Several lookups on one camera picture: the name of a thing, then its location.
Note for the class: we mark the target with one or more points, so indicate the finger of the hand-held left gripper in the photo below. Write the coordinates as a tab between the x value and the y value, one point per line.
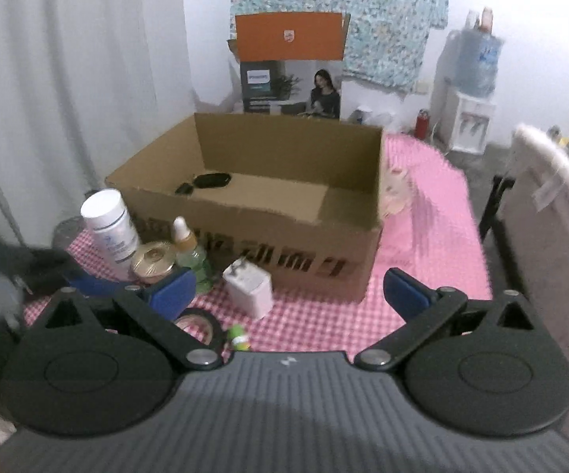
95	284

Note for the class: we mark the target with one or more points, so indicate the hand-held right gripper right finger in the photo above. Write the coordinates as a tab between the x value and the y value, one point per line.
405	293

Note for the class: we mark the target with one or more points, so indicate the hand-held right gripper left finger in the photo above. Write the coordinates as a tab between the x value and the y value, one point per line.
171	290

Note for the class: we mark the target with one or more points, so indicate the gold lid jar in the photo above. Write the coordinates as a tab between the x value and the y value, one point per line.
152	258

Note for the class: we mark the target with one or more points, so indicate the white charger plug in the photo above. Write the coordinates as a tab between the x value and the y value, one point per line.
250	290

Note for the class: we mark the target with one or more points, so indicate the brown cardboard box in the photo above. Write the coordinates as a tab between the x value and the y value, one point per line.
265	256

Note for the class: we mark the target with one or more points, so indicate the green dropper bottle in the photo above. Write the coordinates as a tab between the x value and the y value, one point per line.
193	261

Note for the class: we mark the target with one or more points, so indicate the black tape roll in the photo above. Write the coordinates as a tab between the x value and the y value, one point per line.
201	312

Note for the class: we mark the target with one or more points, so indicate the pink checkered tablecloth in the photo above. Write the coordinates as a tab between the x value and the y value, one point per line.
412	246

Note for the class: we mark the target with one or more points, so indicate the white plastic bottle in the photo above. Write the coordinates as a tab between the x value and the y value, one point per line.
109	229

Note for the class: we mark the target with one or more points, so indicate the small green toy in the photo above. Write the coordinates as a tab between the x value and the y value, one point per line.
239	340

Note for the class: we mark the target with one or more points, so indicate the small black object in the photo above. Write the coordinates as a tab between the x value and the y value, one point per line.
185	188

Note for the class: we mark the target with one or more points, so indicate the black cylindrical bottle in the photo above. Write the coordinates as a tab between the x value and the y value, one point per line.
210	180

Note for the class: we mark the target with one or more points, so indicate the bed mattress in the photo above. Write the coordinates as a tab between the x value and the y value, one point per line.
535	281

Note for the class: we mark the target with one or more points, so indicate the red thermos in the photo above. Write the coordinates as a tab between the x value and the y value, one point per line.
422	124

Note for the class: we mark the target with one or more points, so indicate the white plastic bag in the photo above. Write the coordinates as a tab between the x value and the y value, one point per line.
375	119

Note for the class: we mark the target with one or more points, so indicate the white water dispenser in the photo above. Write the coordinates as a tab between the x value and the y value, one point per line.
471	123

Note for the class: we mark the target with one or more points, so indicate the white curtain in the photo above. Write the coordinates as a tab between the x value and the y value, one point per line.
68	83

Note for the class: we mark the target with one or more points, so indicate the white fluffy bed cover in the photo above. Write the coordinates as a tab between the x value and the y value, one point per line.
545	157

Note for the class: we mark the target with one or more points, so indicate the blue water jug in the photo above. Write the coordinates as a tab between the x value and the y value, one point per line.
479	59

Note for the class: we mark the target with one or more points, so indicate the floral hanging cloth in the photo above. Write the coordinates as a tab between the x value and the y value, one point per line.
388	19

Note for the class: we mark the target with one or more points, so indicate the printed box with orange flap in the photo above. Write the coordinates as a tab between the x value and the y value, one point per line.
284	34

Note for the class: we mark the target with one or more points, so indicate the small white bottle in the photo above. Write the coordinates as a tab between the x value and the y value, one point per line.
471	19

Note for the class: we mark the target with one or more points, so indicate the small pink bottle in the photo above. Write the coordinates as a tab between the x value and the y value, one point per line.
487	18

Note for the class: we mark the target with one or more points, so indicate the wall socket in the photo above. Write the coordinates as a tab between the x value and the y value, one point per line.
423	86

